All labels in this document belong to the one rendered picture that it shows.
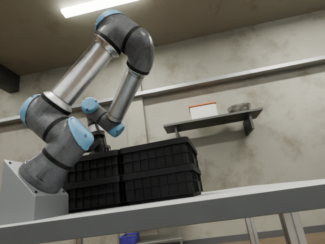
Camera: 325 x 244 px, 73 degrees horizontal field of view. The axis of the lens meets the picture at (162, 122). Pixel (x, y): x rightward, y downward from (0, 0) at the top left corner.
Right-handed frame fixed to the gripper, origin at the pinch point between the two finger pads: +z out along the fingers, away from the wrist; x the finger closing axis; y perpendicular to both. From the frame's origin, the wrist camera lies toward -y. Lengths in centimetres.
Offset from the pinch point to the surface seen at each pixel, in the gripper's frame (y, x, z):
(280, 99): 267, -183, -84
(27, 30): 132, 153, -274
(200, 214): -49, -44, 23
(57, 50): 190, 146, -273
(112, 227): -51, -27, 21
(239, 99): 262, -124, -104
